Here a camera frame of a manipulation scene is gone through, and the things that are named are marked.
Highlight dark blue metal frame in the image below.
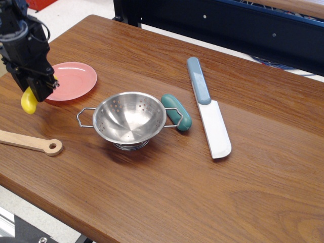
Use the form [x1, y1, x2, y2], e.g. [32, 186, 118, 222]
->
[114, 1, 323, 75]

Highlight black metal base with screw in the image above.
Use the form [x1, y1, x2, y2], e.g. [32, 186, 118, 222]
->
[0, 214, 89, 243]

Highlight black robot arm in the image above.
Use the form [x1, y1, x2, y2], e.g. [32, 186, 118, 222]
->
[1, 1, 59, 102]

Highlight green toy pickle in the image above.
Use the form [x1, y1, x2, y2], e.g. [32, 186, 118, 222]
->
[161, 94, 192, 131]

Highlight blue handled white spatula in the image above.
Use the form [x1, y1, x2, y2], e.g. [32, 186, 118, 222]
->
[187, 57, 232, 159]

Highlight blue cables behind frame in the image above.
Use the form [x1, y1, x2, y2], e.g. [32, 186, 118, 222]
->
[250, 55, 324, 78]

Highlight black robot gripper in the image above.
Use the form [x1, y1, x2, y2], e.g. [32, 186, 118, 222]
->
[1, 20, 57, 102]

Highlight wooden spoon handle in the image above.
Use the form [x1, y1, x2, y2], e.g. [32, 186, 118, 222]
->
[1, 130, 63, 156]

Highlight red crate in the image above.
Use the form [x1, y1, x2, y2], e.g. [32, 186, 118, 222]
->
[26, 0, 57, 11]

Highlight small steel colander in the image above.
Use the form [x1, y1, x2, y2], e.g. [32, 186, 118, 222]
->
[76, 92, 178, 151]

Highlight pink plastic plate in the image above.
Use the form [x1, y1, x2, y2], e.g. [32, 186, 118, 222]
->
[47, 62, 97, 101]

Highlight yellow toy banana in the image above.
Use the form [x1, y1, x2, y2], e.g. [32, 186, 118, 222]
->
[21, 79, 60, 114]

